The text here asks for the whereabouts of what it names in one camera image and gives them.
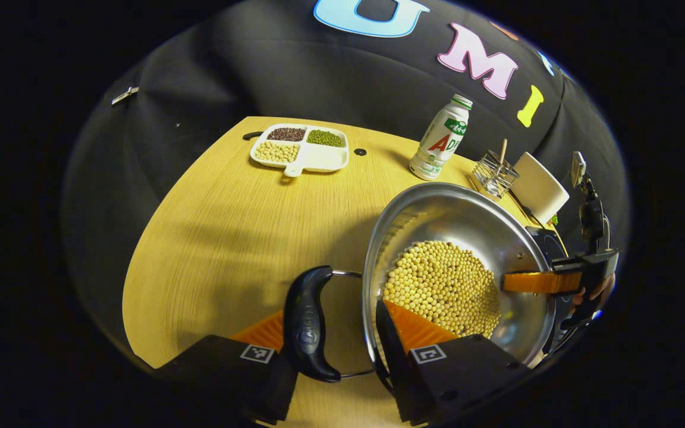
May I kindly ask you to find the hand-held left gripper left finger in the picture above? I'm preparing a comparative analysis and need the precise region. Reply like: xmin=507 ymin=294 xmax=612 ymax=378
xmin=154 ymin=309 xmax=300 ymax=426

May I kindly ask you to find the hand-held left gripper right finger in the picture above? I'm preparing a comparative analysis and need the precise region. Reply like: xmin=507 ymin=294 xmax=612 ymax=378
xmin=375 ymin=299 xmax=532 ymax=426

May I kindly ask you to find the black induction cooktop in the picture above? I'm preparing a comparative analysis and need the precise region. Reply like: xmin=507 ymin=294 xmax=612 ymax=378
xmin=526 ymin=226 xmax=569 ymax=265

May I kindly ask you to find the pile of yellow soybeans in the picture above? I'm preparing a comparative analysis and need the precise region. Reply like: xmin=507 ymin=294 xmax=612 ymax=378
xmin=382 ymin=240 xmax=502 ymax=339

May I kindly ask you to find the stainless steel pot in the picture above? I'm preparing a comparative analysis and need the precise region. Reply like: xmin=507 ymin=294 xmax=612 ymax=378
xmin=283 ymin=181 xmax=558 ymax=393

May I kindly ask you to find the white drink bottle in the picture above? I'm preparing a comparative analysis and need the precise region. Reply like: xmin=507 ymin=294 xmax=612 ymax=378
xmin=409 ymin=94 xmax=474 ymax=181

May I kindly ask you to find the white divided dish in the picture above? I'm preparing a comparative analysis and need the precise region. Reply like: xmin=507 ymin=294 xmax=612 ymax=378
xmin=250 ymin=123 xmax=350 ymax=178

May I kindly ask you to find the black backdrop cloth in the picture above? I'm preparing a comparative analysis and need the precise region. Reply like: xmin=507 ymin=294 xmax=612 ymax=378
xmin=62 ymin=0 xmax=630 ymax=357

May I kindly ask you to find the black power cable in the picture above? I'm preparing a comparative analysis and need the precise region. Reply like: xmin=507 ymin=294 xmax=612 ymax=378
xmin=509 ymin=189 xmax=550 ymax=230

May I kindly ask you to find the wire mesh holder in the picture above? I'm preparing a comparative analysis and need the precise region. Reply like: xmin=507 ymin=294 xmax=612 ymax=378
xmin=470 ymin=150 xmax=520 ymax=200

